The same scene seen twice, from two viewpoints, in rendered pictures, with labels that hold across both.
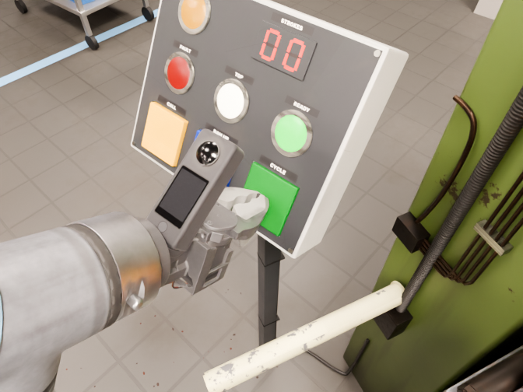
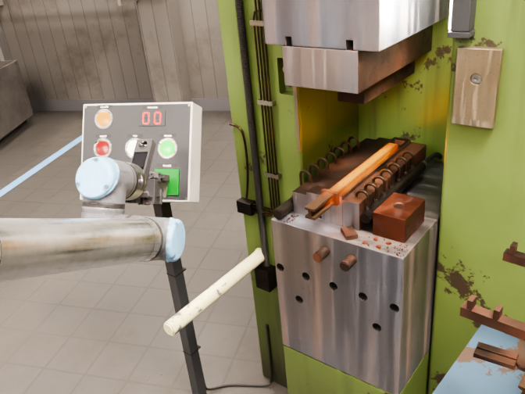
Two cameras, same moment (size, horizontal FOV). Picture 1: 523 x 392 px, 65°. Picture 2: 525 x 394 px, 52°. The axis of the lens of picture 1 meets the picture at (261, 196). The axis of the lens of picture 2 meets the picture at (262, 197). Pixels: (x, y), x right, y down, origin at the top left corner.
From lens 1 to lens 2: 1.07 m
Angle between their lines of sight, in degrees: 30
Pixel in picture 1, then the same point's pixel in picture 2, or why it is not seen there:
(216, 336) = not seen: outside the picture
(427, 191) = (243, 178)
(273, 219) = (173, 188)
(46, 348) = (126, 180)
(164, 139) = not seen: hidden behind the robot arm
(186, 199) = (141, 160)
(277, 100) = (156, 137)
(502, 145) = (252, 130)
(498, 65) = (237, 104)
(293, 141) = (169, 150)
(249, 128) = not seen: hidden behind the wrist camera
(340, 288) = (241, 337)
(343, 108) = (184, 128)
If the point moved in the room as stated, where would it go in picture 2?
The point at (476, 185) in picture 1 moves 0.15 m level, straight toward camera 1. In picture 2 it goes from (255, 154) to (244, 176)
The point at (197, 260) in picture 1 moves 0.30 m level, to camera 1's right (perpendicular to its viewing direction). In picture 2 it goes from (151, 187) to (258, 156)
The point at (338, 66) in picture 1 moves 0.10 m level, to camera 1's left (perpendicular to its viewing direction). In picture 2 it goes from (176, 115) to (142, 123)
